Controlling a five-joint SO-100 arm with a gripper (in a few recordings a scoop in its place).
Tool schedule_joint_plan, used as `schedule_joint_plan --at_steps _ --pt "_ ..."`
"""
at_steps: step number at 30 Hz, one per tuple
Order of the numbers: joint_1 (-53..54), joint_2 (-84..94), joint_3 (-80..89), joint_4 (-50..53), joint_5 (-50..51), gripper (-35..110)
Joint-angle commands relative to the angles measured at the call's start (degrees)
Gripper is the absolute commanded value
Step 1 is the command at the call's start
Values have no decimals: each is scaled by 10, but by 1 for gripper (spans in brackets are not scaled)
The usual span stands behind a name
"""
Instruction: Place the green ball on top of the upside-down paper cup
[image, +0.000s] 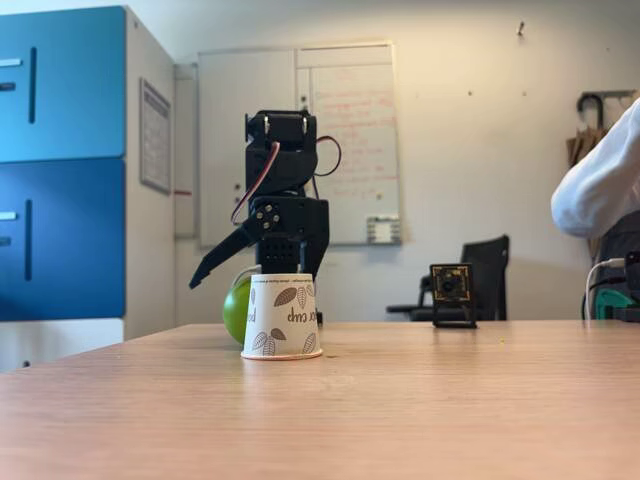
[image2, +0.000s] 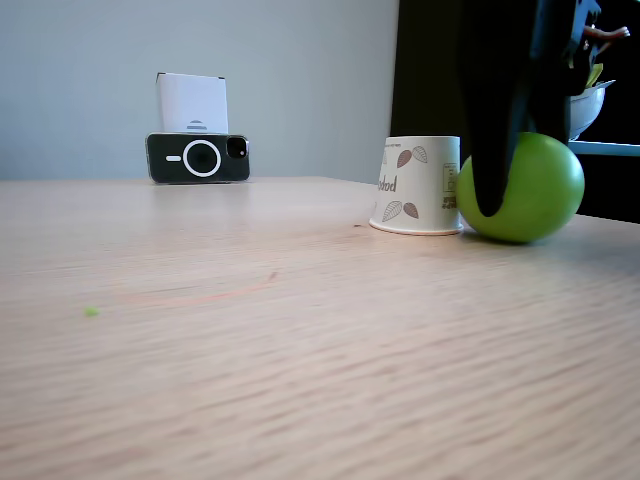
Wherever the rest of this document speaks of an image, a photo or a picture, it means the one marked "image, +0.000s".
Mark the white paper cup leaf print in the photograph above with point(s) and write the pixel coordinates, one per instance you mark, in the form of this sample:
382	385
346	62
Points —
282	320

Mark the black chair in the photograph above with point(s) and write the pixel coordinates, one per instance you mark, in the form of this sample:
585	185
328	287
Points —
487	270

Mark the brown folded umbrella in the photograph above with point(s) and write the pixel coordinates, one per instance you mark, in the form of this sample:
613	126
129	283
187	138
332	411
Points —
582	150

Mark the narrow grey wall board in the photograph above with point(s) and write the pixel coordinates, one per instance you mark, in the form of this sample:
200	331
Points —
184	150

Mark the small wall hook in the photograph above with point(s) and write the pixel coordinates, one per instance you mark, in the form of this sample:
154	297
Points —
521	28

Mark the person arm in white sleeve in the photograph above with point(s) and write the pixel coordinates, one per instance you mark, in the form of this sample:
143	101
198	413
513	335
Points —
600	185

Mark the blue and grey locker cabinet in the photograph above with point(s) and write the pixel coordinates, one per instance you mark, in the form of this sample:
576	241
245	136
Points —
65	100

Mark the large whiteboard with red writing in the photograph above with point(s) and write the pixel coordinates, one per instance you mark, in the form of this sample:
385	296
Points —
220	125

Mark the whiteboard eraser holder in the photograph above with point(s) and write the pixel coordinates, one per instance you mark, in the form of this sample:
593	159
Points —
382	230

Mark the framed notice sheet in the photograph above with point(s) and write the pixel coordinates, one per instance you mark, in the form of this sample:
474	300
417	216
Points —
155	135

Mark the green ball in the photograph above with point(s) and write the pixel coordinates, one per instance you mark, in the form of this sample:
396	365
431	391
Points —
235	311

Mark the green table clamp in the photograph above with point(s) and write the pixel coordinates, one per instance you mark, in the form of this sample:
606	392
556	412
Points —
607	302

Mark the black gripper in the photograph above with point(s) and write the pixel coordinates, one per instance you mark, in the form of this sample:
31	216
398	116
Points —
300	220

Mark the small camera module on stand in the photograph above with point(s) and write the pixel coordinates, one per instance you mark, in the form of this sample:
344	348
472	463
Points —
452	290

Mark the grey wall coat rack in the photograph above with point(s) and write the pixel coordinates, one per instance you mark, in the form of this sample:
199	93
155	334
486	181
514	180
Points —
617	93

